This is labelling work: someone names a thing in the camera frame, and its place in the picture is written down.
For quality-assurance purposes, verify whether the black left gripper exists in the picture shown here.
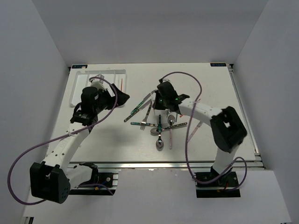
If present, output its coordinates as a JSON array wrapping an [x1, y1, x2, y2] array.
[[93, 84, 129, 114]]

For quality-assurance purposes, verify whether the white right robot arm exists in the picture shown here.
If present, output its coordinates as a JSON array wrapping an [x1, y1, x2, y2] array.
[[156, 82, 247, 186]]

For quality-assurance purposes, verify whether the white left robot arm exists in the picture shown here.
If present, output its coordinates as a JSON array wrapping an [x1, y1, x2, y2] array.
[[29, 84, 130, 204]]

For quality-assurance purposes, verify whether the white divided utensil tray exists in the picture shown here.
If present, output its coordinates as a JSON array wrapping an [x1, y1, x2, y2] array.
[[69, 70, 127, 107]]

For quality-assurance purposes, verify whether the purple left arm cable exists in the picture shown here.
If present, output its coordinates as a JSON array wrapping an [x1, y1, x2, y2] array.
[[7, 76, 118, 206]]

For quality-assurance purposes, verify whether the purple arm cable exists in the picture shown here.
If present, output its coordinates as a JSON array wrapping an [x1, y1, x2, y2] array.
[[160, 71, 247, 192], [7, 76, 118, 206]]

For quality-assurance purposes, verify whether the pink handled spoon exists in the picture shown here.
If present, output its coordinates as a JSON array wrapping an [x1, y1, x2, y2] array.
[[168, 114, 175, 149]]

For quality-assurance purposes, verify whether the green handled table knife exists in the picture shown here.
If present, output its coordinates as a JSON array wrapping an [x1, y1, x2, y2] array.
[[124, 90, 155, 122]]

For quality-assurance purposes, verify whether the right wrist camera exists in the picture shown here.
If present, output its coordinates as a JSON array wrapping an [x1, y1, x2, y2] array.
[[159, 78, 170, 84]]

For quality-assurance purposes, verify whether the grey handled fork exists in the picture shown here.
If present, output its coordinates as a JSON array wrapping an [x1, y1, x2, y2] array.
[[140, 102, 152, 131]]

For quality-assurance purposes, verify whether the dark handled spoon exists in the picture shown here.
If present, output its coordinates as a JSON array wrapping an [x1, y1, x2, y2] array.
[[150, 122, 188, 135]]

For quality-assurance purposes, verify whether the green handled fork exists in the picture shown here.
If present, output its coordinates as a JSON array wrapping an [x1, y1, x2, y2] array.
[[130, 122, 158, 127]]

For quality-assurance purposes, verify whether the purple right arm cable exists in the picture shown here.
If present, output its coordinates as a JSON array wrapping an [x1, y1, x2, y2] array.
[[160, 71, 247, 192]]

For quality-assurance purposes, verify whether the green handled spoon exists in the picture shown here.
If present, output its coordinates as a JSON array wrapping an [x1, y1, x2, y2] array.
[[156, 114, 164, 150]]

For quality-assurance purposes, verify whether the pink handled knife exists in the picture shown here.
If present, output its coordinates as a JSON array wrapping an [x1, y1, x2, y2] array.
[[186, 121, 203, 143]]

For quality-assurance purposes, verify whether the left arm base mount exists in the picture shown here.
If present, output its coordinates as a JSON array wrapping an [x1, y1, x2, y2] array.
[[70, 167, 117, 196]]

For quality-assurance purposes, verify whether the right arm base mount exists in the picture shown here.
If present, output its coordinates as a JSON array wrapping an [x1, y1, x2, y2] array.
[[196, 170, 241, 198]]

